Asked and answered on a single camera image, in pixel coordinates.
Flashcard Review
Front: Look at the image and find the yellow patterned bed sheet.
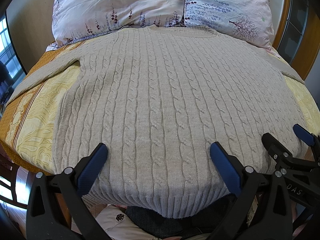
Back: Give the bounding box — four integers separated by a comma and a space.
1, 38, 319, 173

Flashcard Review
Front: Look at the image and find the window with blue light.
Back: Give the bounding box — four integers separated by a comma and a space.
1, 15, 25, 85

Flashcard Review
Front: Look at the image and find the pink floral left pillow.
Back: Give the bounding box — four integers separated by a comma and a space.
47, 0, 185, 51

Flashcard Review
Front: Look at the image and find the wooden headboard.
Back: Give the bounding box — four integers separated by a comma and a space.
270, 0, 319, 80

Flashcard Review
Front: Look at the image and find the white floral garment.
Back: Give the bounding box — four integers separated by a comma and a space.
89, 204, 157, 240

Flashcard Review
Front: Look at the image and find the blue floral right pillow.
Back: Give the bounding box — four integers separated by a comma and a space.
184, 0, 274, 49

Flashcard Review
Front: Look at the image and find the beige cable-knit sweater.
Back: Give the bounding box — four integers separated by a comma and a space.
12, 26, 307, 218

